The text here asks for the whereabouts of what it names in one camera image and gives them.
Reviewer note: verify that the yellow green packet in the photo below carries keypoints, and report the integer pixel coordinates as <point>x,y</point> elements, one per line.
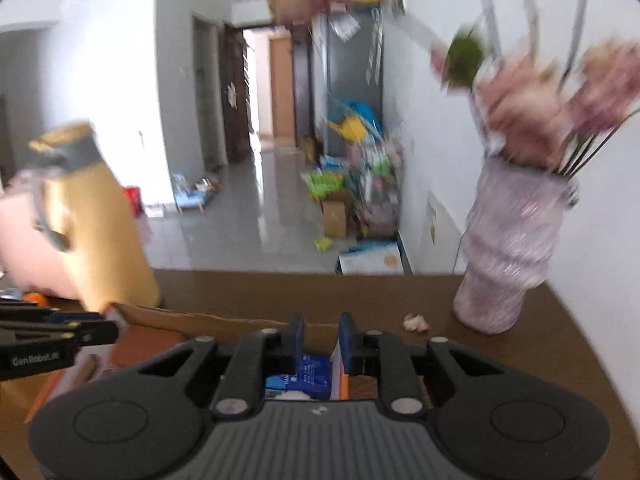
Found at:
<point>324,244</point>

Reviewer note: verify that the pink ribbed suitcase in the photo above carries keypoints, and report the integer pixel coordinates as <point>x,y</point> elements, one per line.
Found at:
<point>20,240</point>

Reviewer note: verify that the light wooden door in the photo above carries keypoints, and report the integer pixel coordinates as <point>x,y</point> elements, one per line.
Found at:
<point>280,90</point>

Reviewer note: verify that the lilac ribbed vase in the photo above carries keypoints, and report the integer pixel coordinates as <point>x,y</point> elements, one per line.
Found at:
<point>510,250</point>

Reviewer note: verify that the pile of packaged goods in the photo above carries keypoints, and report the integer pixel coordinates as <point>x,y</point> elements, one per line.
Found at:
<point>365,170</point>

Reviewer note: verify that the blue low stool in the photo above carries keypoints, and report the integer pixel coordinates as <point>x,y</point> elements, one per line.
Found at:
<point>190,200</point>

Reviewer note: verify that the fallen pink petal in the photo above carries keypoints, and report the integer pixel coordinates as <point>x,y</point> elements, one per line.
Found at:
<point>416,323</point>

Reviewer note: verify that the red cardboard box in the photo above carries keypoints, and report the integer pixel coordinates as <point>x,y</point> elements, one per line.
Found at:
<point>200,322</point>

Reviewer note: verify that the brown cardboard box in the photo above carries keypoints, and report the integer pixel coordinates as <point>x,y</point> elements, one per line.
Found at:
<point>335,217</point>

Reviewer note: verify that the grey refrigerator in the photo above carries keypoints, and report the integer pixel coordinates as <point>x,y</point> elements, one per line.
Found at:
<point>352,60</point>

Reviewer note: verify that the red small container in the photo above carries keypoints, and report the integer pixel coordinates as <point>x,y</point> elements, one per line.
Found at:
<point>132,200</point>

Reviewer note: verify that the orange fruit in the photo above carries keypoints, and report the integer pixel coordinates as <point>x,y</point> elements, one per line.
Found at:
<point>36,299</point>

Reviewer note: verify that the cream thermos jug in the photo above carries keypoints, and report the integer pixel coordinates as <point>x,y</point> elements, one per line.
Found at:
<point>110,220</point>

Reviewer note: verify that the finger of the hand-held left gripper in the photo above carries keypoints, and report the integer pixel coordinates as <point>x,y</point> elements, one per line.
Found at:
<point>75,317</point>
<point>95,332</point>

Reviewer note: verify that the dark brown door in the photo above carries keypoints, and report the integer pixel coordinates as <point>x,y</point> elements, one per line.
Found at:
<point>235,95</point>

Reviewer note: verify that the white air conditioner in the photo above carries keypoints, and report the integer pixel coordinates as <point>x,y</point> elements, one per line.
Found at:
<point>250,0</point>

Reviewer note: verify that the dried pink rose bouquet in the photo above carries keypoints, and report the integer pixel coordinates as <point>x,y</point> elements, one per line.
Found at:
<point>525,100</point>

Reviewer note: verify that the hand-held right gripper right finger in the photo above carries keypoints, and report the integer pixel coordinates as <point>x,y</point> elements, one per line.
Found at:
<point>345,335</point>

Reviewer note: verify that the white blue flat box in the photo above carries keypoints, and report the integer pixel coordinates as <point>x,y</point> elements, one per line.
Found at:
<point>370,260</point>

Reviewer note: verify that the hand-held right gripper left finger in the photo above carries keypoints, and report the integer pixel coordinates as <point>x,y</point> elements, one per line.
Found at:
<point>298,332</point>

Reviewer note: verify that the small blue carton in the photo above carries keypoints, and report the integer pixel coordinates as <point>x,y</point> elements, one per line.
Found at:
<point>305,372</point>

